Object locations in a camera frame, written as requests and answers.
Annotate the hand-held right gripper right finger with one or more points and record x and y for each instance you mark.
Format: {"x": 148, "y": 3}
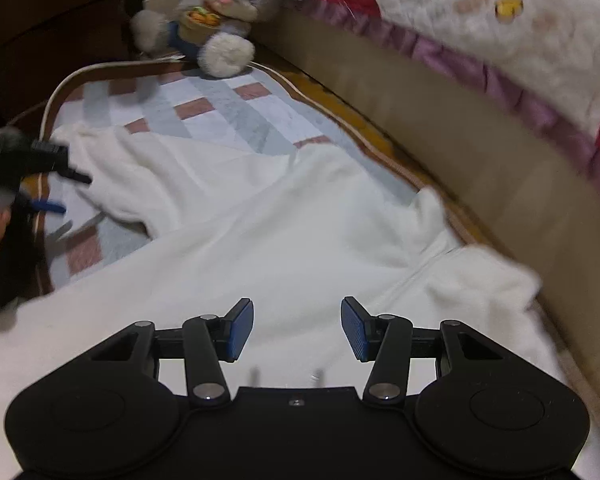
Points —
{"x": 355, "y": 330}

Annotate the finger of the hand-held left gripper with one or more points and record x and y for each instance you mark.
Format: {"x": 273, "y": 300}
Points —
{"x": 47, "y": 205}
{"x": 75, "y": 172}

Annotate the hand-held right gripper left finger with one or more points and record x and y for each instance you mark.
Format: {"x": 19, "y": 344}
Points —
{"x": 240, "y": 330}

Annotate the white fleece zip jacket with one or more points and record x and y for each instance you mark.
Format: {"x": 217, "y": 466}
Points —
{"x": 280, "y": 220}

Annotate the dark wooden wardrobe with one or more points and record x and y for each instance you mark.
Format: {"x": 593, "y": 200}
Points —
{"x": 40, "y": 20}

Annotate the checkered floor mat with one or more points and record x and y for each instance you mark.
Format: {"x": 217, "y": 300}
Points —
{"x": 205, "y": 110}

